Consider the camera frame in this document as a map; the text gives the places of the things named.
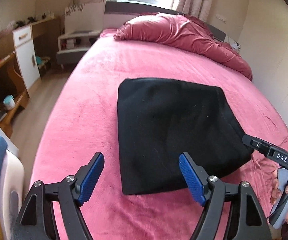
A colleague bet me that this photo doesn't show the black pants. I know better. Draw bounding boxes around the black pants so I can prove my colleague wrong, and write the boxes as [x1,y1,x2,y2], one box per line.
[117,78,253,195]

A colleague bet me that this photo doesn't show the pink bed with sheet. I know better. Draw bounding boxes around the pink bed with sheet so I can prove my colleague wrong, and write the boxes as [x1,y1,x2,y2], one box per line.
[31,30,288,239]

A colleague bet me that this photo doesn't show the blue storage box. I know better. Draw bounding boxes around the blue storage box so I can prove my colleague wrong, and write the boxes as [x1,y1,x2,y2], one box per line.
[0,136,24,239]

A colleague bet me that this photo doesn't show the teal lidded cup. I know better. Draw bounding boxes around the teal lidded cup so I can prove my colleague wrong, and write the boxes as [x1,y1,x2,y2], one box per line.
[3,95,16,111]

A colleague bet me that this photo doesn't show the wooden desk shelf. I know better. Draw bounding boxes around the wooden desk shelf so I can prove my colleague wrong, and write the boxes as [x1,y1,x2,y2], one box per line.
[0,17,60,137]

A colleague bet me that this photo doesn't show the white low bedside shelf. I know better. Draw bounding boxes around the white low bedside shelf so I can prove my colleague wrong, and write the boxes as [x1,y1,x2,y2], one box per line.
[56,30,102,67]

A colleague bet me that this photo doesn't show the white cabinet with drawer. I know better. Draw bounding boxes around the white cabinet with drawer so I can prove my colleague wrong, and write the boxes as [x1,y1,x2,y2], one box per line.
[13,25,40,90]

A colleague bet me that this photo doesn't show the dark pink quilt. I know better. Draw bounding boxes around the dark pink quilt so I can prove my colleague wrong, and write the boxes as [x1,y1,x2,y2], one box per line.
[114,13,253,80]

